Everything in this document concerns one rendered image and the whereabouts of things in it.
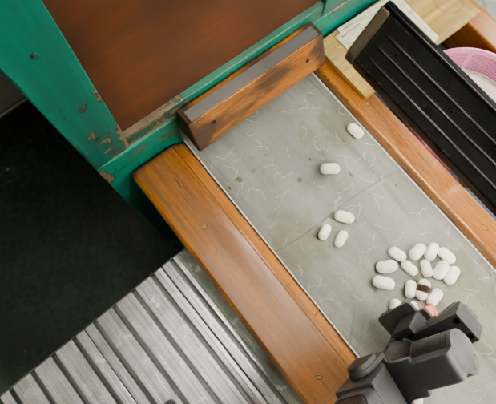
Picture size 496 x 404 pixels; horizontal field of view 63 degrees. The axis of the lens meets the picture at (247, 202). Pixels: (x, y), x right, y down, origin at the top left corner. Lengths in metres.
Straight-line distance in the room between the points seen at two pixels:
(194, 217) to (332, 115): 0.35
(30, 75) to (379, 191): 0.60
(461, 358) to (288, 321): 0.27
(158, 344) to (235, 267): 0.22
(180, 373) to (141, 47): 0.56
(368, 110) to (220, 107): 0.30
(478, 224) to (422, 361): 0.35
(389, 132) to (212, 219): 0.38
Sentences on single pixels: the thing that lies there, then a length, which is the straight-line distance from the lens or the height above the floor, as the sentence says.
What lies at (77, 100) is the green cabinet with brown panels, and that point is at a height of 1.02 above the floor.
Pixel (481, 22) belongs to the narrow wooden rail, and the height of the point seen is 0.76.
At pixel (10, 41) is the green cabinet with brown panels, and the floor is 1.15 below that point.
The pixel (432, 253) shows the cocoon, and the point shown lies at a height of 0.76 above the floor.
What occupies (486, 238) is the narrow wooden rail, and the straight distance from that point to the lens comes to 0.85.
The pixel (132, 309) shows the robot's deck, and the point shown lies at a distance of 0.83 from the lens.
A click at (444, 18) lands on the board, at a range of 1.01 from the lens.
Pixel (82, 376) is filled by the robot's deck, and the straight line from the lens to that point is 0.86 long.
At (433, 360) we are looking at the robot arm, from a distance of 0.57.
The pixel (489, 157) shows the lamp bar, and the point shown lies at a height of 1.08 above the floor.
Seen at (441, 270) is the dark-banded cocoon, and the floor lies 0.76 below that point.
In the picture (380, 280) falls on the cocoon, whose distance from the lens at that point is 0.76.
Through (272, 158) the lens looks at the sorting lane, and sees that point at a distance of 0.80.
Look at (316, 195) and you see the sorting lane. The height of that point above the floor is 0.74.
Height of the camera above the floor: 1.48
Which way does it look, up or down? 75 degrees down
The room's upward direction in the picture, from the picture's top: 7 degrees clockwise
